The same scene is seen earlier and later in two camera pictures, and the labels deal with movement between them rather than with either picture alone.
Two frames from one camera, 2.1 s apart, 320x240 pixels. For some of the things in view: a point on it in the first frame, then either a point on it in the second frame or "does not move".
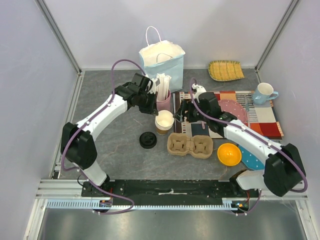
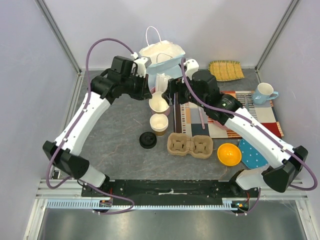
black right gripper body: (186, 113) to (171, 89)
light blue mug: (264, 92) does not move
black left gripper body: (146, 102) to (135, 86)
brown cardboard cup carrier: (200, 146) does not move
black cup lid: (148, 140) does not move
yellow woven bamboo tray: (225, 70) does not move
